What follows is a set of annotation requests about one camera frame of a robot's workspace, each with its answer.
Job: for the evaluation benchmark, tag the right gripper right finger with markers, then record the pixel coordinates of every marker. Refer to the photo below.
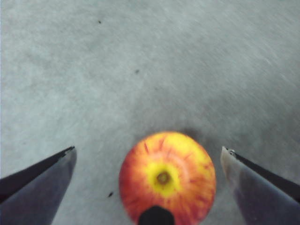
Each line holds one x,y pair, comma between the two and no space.
262,192

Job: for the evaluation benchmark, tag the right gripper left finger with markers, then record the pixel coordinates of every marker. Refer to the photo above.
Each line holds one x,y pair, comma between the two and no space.
35,194

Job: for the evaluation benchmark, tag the red apple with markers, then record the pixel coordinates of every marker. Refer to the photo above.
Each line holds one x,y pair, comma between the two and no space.
167,178

